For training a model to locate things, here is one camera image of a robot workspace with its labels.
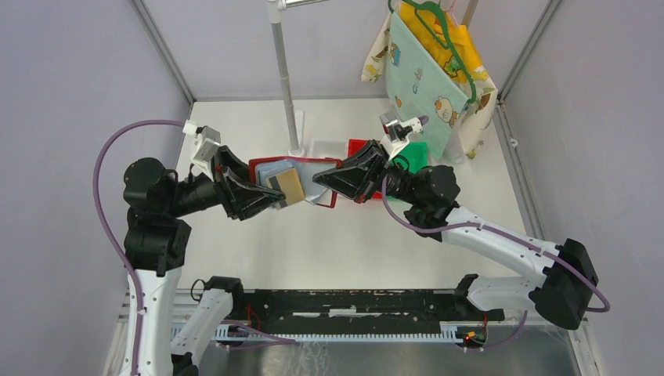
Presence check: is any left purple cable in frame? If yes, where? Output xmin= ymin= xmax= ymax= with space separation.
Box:
xmin=93 ymin=120 xmax=294 ymax=376

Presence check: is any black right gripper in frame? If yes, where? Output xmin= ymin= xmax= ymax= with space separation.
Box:
xmin=312 ymin=139 xmax=421 ymax=206

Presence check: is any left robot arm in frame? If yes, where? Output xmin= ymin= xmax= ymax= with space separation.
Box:
xmin=121 ymin=146 xmax=286 ymax=375

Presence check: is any gold credit card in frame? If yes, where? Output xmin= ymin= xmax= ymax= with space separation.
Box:
xmin=266 ymin=168 xmax=305 ymax=210

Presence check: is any white stand base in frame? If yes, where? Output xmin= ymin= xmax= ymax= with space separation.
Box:
xmin=289 ymin=109 xmax=305 ymax=157

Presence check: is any green plastic bin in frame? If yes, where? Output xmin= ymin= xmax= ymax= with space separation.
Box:
xmin=393 ymin=142 xmax=428 ymax=173

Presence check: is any silver stand pole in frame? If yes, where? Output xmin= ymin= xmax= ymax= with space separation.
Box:
xmin=267 ymin=0 xmax=298 ymax=149

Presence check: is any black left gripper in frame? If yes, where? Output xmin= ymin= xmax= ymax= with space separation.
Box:
xmin=167 ymin=143 xmax=287 ymax=218

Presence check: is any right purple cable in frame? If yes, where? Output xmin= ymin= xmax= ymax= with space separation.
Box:
xmin=381 ymin=114 xmax=611 ymax=351

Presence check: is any green clothes hanger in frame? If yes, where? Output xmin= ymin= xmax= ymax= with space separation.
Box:
xmin=388 ymin=0 xmax=478 ymax=103

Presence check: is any yellow garment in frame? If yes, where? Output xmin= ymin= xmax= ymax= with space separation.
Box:
xmin=398 ymin=2 xmax=486 ymax=87

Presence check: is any mint cartoon cloth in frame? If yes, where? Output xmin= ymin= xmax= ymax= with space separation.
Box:
xmin=385 ymin=13 xmax=468 ymax=160

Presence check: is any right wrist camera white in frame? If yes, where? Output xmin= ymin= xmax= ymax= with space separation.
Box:
xmin=379 ymin=111 xmax=429 ymax=161

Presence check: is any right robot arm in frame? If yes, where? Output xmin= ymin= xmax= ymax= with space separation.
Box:
xmin=312 ymin=140 xmax=611 ymax=330

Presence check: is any red leather card holder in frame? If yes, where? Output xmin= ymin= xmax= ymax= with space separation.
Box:
xmin=248 ymin=156 xmax=341 ymax=208

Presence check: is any purple cable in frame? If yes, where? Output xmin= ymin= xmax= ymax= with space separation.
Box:
xmin=381 ymin=114 xmax=611 ymax=351
xmin=93 ymin=120 xmax=294 ymax=376

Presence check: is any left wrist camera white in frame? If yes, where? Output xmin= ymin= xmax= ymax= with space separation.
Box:
xmin=182 ymin=120 xmax=221 ymax=179

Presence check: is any white plastic bin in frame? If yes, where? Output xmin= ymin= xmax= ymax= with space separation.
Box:
xmin=307 ymin=139 xmax=348 ymax=160

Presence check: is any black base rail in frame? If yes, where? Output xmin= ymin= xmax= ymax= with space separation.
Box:
xmin=228 ymin=289 xmax=505 ymax=335

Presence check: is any cream cartoon cloth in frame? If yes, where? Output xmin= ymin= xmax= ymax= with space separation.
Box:
xmin=360 ymin=16 xmax=497 ymax=160

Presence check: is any white cable duct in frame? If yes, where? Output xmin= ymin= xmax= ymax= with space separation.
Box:
xmin=207 ymin=322 xmax=489 ymax=344

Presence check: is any red plastic bin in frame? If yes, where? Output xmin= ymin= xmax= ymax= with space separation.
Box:
xmin=348 ymin=139 xmax=388 ymax=204

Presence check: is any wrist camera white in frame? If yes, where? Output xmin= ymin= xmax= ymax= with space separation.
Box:
xmin=182 ymin=120 xmax=221 ymax=179
xmin=379 ymin=111 xmax=429 ymax=161

